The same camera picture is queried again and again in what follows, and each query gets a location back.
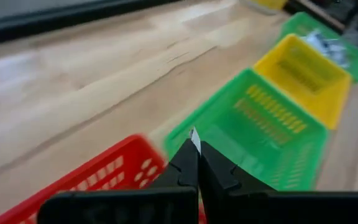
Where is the Lysol wipes canister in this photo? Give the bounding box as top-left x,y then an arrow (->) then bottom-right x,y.
241,0 -> 288,15

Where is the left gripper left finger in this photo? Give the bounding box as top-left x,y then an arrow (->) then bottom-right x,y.
149,138 -> 200,189

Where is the alcohol antiseptic pad packet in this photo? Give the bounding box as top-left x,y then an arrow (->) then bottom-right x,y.
301,29 -> 351,68

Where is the yellow plastic basket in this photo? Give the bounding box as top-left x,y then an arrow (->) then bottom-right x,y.
253,33 -> 353,130

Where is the blue striped bandage wrapper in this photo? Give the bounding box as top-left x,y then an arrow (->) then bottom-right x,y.
188,126 -> 202,156

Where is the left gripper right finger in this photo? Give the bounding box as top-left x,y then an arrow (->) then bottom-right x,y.
199,140 -> 276,191

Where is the red plastic basket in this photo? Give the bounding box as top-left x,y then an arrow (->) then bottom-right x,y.
0,133 -> 208,224

